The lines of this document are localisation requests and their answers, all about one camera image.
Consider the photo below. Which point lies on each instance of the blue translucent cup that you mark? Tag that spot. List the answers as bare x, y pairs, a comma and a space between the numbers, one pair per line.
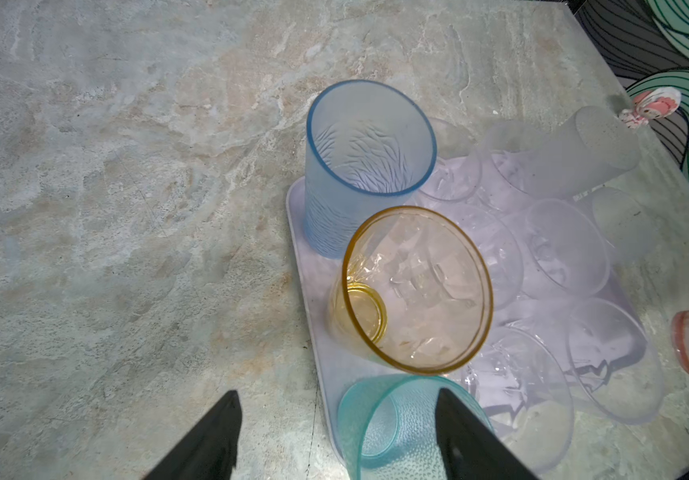
369, 147

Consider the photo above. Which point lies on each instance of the yellow translucent cup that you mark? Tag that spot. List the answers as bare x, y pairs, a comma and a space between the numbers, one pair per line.
414, 293

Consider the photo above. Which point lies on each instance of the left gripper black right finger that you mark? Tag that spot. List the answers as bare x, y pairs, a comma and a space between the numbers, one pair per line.
469, 450

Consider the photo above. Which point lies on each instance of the small pink white toy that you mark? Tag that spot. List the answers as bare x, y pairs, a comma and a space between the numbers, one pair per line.
651, 105

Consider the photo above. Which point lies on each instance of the teal translucent cup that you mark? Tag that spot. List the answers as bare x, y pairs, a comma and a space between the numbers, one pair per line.
386, 426

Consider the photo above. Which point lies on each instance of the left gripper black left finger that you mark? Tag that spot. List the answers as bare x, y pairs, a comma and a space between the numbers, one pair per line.
210, 449

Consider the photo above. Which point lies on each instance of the lilac plastic tray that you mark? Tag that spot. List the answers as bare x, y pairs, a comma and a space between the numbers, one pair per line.
338, 368

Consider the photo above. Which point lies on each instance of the clear glass cup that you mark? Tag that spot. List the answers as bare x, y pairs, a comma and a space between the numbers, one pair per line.
457, 171
613, 369
590, 148
563, 253
499, 189
522, 390
496, 244

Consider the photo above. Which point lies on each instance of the frosted clear cup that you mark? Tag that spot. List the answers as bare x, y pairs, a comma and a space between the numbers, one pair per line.
627, 229

